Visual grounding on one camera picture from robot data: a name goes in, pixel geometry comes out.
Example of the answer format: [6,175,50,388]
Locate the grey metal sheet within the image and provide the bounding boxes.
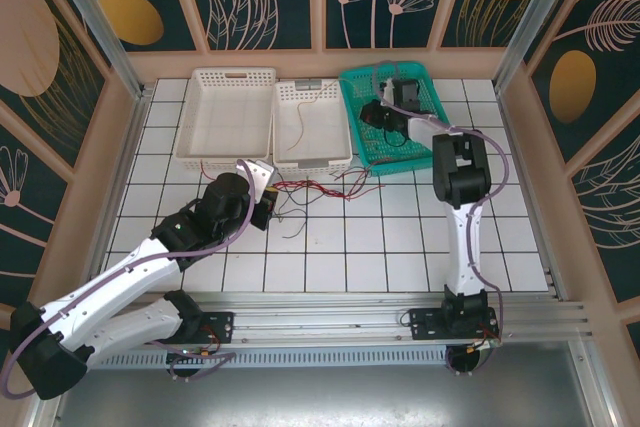
[29,341,616,427]

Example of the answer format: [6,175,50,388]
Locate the small white plastic basket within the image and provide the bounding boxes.
[271,79,354,176]

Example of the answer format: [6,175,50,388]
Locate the slotted grey cable duct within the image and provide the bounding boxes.
[107,349,451,369]

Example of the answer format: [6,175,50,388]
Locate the large white plastic basket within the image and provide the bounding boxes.
[174,66,279,171]

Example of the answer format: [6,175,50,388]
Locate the thin brown wire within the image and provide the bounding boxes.
[288,79,341,151]

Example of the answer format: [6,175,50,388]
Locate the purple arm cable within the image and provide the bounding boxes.
[370,60,514,348]
[0,159,256,401]

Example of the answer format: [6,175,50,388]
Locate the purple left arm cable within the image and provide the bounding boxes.
[0,159,256,401]

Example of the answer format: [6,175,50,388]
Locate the teal plastic basket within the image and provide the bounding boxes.
[338,60,451,178]

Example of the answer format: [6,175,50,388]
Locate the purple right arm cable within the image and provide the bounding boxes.
[370,60,514,348]

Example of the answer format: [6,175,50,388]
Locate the yellow wire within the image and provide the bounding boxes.
[347,77,374,98]
[360,127,384,151]

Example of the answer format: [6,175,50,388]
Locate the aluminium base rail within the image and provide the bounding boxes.
[119,291,594,348]

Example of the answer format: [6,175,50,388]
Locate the aluminium frame post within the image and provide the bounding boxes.
[42,0,151,101]
[493,0,574,96]

